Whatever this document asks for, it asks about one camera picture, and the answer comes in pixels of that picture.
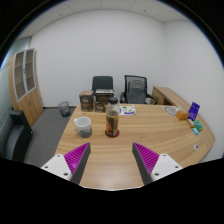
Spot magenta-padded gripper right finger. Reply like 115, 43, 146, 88
132, 143, 184, 185

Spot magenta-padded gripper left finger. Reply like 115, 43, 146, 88
40, 142, 92, 185

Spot clear bottle with black cap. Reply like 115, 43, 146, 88
104, 96, 121, 137

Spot flat round red coaster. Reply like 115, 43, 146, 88
104, 128, 121, 139

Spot grey mesh waste bin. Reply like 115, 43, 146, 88
58, 101, 71, 118

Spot white printed sticker sheet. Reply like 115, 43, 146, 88
119, 104, 137, 116

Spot round grey patterned disc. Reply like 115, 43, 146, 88
164, 105, 179, 117

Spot orange cardboard box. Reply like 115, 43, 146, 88
175, 109, 190, 121

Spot tall brown cardboard box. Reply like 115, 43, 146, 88
79, 90, 95, 112

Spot green folded cloth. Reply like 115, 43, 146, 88
193, 119, 204, 133

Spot black leather sofa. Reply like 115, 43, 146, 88
0, 109, 34, 163

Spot wooden side desk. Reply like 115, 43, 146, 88
151, 86, 183, 108

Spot purple upright box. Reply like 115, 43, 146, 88
187, 101, 201, 122

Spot grey mesh office chair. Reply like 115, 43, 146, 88
119, 74, 158, 105

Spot black padded office chair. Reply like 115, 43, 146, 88
91, 75, 114, 93

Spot wooden cabinet with glass doors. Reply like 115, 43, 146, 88
8, 48, 44, 128

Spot white cup with handle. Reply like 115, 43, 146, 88
73, 116, 93, 139

